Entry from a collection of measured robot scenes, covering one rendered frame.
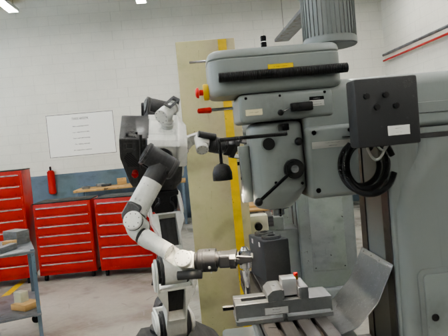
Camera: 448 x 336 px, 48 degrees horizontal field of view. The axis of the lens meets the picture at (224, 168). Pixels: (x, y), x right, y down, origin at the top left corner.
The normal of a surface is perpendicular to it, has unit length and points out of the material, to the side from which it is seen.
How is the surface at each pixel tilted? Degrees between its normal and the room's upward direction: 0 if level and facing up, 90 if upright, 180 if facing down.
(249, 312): 90
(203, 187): 90
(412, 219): 89
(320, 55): 90
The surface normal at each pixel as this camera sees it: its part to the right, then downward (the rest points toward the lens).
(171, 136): 0.07, -0.80
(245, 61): 0.07, 0.04
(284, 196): 0.11, 0.50
